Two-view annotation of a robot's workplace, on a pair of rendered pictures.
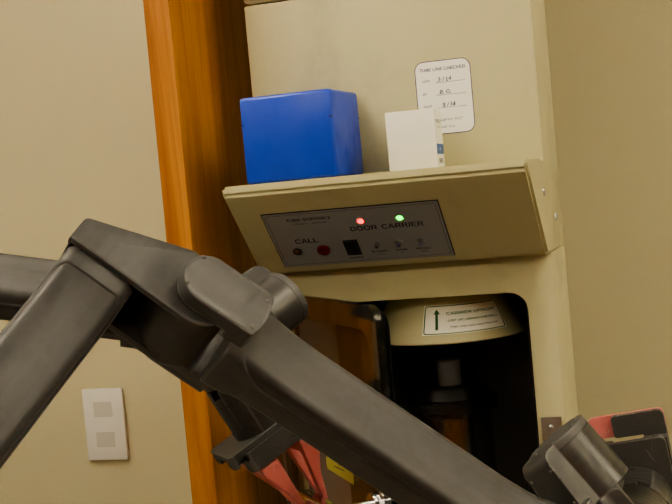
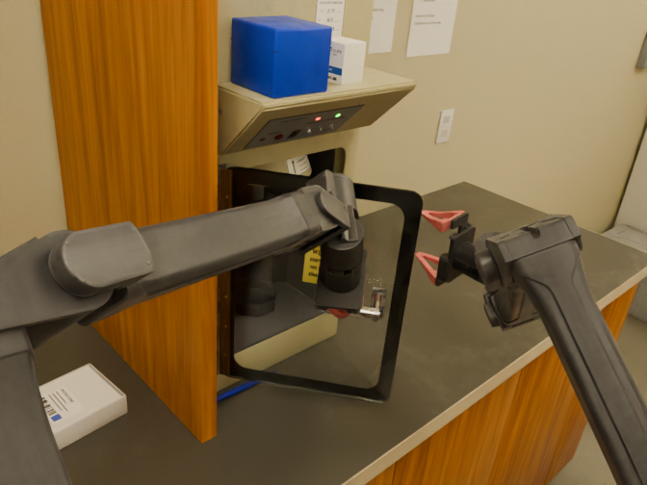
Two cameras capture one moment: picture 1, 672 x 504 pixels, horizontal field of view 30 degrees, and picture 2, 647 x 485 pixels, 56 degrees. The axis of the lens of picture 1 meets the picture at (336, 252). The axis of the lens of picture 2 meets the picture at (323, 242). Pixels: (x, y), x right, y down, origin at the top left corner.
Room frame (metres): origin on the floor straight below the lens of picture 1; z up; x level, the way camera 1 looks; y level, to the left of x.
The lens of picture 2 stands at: (0.87, 0.76, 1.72)
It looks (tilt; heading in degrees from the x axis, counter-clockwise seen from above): 27 degrees down; 297
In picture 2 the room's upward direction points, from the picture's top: 5 degrees clockwise
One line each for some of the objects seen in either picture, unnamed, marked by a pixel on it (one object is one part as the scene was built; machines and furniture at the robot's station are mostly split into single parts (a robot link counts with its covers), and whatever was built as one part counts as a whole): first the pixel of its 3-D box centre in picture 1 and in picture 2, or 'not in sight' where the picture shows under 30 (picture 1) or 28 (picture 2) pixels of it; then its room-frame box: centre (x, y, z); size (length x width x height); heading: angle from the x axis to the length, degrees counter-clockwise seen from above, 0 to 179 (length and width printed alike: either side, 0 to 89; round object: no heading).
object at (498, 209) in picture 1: (387, 220); (319, 114); (1.31, -0.06, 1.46); 0.32 x 0.12 x 0.10; 72
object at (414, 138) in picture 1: (415, 140); (341, 60); (1.30, -0.09, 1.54); 0.05 x 0.05 x 0.06; 77
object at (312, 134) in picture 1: (303, 137); (280, 55); (1.34, 0.02, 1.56); 0.10 x 0.10 x 0.09; 72
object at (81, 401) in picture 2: not in sight; (65, 408); (1.58, 0.26, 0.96); 0.16 x 0.12 x 0.04; 78
